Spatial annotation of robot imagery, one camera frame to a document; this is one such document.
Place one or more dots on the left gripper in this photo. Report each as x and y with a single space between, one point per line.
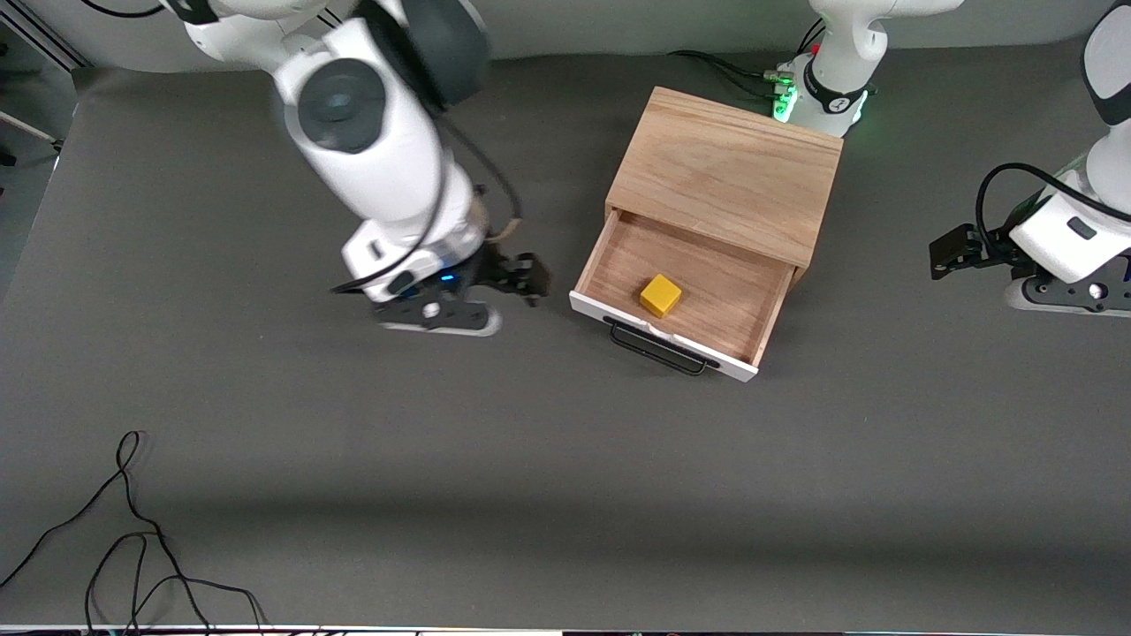
991 247

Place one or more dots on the wooden cabinet box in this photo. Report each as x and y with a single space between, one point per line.
733 177

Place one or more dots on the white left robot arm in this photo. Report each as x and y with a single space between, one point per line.
835 53

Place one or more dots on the aluminium frame rail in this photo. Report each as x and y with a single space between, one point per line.
44 44

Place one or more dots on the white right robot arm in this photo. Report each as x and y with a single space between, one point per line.
371 159

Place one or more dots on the wooden drawer with white front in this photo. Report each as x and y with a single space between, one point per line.
716 274

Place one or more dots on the yellow block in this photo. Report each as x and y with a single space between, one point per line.
661 296

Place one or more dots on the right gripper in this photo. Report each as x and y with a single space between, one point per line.
500 270

